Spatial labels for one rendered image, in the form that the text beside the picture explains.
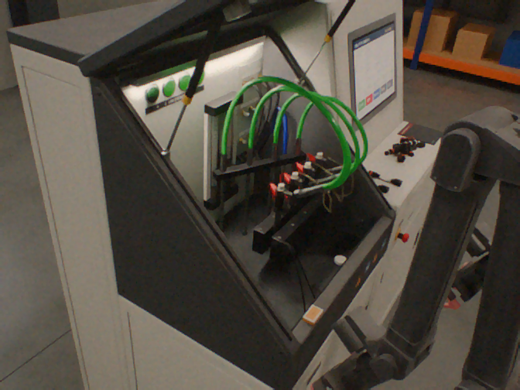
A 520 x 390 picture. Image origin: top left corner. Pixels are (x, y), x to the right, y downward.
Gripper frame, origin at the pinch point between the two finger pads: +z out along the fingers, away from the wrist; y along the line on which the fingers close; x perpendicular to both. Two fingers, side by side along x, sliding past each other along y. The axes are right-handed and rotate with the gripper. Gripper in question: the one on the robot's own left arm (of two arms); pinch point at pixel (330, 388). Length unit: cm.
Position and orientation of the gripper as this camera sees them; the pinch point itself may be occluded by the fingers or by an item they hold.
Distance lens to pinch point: 103.0
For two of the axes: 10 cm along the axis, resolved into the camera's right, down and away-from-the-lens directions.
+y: -7.5, 3.1, -5.8
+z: -3.6, 5.4, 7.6
